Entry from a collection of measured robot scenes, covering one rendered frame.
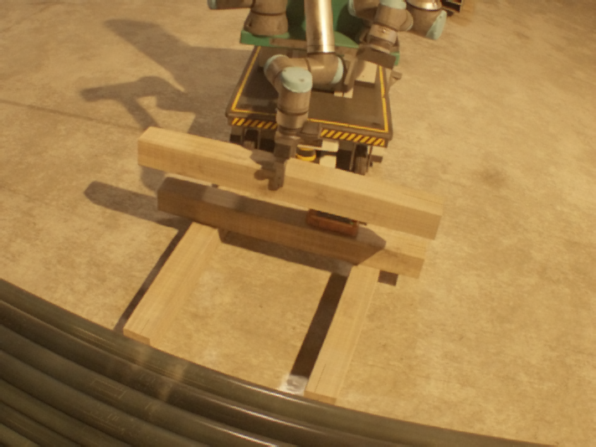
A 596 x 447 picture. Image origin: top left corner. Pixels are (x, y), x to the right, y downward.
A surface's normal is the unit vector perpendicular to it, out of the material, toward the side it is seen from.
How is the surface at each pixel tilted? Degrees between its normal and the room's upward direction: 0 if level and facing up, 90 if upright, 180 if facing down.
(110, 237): 0
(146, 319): 0
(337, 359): 0
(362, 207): 90
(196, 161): 90
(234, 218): 90
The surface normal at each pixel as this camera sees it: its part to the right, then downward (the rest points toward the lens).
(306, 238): -0.27, 0.55
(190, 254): 0.11, -0.79
